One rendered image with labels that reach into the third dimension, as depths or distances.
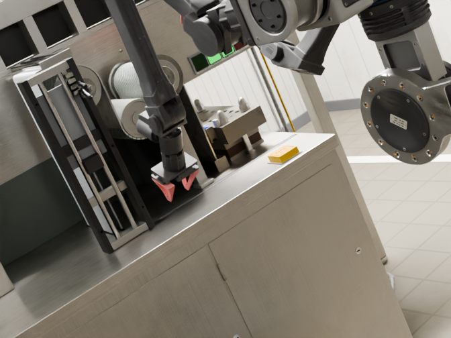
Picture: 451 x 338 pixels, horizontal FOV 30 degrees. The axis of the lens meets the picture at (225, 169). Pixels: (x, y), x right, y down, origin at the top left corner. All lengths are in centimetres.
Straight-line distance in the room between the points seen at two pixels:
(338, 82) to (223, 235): 377
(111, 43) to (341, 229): 99
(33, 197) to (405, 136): 148
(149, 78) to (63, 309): 67
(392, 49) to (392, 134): 17
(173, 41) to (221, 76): 281
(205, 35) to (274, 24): 20
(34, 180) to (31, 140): 13
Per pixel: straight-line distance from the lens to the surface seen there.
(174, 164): 205
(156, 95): 194
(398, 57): 172
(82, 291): 226
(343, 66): 598
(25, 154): 280
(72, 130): 239
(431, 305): 332
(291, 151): 252
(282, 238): 253
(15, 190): 280
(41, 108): 237
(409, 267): 364
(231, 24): 158
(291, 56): 204
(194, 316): 242
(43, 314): 225
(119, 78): 275
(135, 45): 192
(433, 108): 162
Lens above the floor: 164
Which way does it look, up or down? 16 degrees down
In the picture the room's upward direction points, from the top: 24 degrees counter-clockwise
